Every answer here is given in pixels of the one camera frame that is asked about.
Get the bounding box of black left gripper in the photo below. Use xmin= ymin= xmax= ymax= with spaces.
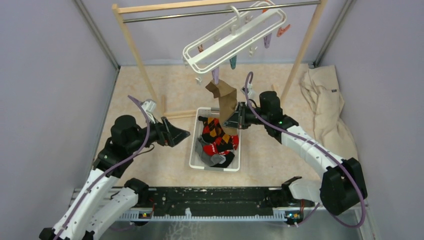
xmin=127 ymin=113 xmax=190 ymax=153

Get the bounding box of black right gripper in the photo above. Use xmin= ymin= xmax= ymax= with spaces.
xmin=223 ymin=101 xmax=270 ymax=130

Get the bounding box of argyle red yellow sock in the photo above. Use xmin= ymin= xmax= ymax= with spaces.
xmin=197 ymin=116 xmax=233 ymax=156

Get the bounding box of tan brown sock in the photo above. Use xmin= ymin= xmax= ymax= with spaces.
xmin=205 ymin=80 xmax=238 ymax=136

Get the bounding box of red white patterned sock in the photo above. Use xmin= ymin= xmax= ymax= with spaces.
xmin=201 ymin=130 xmax=240 ymax=156

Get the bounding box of black blue sock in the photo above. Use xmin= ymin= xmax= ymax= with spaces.
xmin=215 ymin=151 xmax=235 ymax=168

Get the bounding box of grey sock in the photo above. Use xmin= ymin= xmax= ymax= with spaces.
xmin=194 ymin=137 xmax=228 ymax=168

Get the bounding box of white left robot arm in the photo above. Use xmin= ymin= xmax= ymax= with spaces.
xmin=39 ymin=115 xmax=190 ymax=240

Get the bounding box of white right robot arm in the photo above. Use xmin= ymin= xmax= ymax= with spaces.
xmin=223 ymin=91 xmax=368 ymax=216

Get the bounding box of white plastic basket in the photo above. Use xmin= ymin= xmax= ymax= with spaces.
xmin=188 ymin=107 xmax=242 ymax=172

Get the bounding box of purple plastic clothespin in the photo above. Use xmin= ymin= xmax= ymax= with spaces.
xmin=263 ymin=33 xmax=272 ymax=49
xmin=211 ymin=67 xmax=220 ymax=85

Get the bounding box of teal plastic clothespin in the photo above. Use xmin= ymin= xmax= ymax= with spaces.
xmin=229 ymin=55 xmax=237 ymax=70

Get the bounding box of beige cloth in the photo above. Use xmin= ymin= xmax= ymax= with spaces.
xmin=299 ymin=65 xmax=358 ymax=159

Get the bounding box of pink plastic clothespin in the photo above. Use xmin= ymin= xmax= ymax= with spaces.
xmin=276 ymin=24 xmax=291 ymax=38

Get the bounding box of metal hanging rod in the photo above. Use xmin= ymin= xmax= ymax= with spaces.
xmin=123 ymin=0 xmax=322 ymax=24

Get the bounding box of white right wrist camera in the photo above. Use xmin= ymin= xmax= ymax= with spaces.
xmin=240 ymin=83 xmax=256 ymax=100

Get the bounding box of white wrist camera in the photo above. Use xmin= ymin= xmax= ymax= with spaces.
xmin=141 ymin=99 xmax=157 ymax=124
xmin=240 ymin=83 xmax=256 ymax=100

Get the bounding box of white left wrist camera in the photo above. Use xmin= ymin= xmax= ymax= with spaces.
xmin=141 ymin=99 xmax=157 ymax=124

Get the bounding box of white clip hanger frame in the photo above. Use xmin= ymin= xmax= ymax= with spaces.
xmin=182 ymin=1 xmax=288 ymax=75

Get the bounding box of wooden rack frame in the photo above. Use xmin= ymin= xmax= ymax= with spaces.
xmin=111 ymin=0 xmax=329 ymax=121

